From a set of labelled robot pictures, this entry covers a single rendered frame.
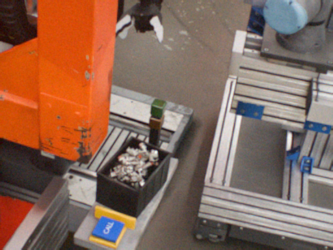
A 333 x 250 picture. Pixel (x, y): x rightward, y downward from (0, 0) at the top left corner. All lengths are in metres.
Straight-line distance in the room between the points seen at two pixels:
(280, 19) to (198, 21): 1.92
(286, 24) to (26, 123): 0.79
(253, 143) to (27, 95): 1.04
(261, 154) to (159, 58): 1.02
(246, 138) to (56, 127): 0.97
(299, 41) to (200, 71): 1.37
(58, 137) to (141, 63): 1.47
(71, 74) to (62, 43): 0.09
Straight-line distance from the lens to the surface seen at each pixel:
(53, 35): 1.72
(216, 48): 3.53
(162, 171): 1.93
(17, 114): 1.94
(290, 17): 1.84
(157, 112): 1.97
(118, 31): 1.95
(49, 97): 1.84
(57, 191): 2.05
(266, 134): 2.67
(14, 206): 2.18
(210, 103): 3.12
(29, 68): 1.85
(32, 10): 2.13
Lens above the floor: 1.84
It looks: 39 degrees down
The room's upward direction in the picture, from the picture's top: 8 degrees clockwise
